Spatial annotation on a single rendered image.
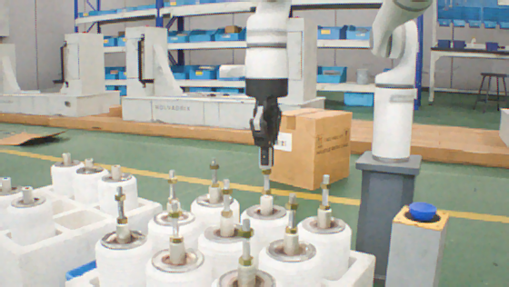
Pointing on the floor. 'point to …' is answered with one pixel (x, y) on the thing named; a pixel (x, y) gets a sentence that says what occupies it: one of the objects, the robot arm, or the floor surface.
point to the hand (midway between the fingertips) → (266, 156)
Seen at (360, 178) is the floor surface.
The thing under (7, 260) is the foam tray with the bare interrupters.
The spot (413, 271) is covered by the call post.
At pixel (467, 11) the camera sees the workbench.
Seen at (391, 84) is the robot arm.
